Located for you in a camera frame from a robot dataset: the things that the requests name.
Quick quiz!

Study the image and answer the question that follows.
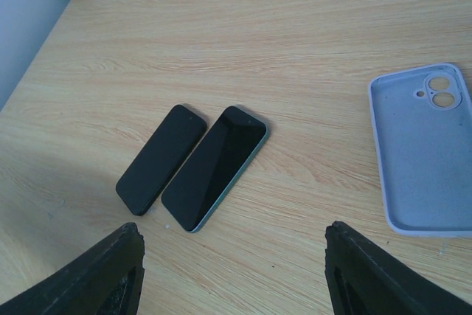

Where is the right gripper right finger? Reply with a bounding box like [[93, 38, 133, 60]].
[[325, 221, 471, 314]]

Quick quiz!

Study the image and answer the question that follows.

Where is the teal phone black screen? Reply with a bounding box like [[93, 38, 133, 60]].
[[162, 106, 269, 232]]

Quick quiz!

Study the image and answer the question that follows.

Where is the lilac phone case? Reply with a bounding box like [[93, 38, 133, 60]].
[[368, 63, 471, 238]]

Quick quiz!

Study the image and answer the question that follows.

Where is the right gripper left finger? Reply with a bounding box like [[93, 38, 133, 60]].
[[1, 222, 145, 314]]

